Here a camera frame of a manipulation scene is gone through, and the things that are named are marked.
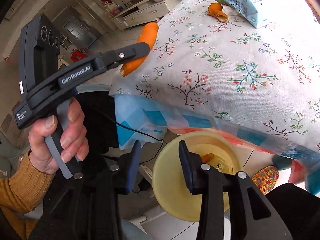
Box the curled orange peel piece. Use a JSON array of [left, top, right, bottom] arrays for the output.
[[208, 2, 228, 23]]

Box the blue white milk carton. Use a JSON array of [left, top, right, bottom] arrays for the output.
[[216, 0, 258, 28]]

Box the yellow plastic trash basin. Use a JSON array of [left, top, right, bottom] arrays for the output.
[[152, 131, 240, 222]]

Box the person's left hand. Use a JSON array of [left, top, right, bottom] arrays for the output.
[[28, 98, 89, 175]]

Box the cream TV cabinet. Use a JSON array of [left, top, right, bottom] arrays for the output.
[[111, 0, 181, 30]]

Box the colourful knitted slipper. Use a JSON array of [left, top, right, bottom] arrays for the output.
[[251, 165, 279, 195]]

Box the mustard knit left sleeve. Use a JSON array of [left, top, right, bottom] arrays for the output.
[[1, 150, 54, 239]]

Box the floral white tablecloth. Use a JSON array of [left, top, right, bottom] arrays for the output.
[[109, 0, 320, 153]]

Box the black cable on floor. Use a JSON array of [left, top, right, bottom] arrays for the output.
[[105, 114, 168, 165]]

